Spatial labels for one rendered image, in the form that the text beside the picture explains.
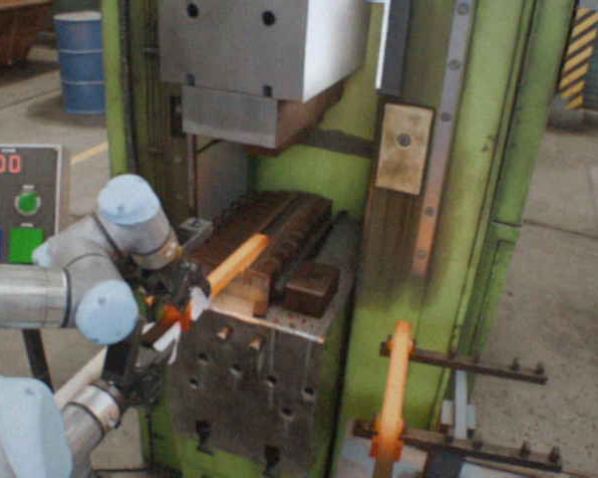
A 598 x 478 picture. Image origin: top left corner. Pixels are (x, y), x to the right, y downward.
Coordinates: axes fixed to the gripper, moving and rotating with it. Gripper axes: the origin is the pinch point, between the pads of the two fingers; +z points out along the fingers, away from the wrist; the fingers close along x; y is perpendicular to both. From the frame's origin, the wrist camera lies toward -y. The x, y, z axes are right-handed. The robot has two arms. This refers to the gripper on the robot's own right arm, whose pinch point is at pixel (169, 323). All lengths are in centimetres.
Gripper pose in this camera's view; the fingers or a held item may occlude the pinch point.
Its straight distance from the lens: 104.1
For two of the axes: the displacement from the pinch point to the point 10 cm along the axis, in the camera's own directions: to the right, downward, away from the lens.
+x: 9.3, 2.2, -2.9
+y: -0.6, 8.8, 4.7
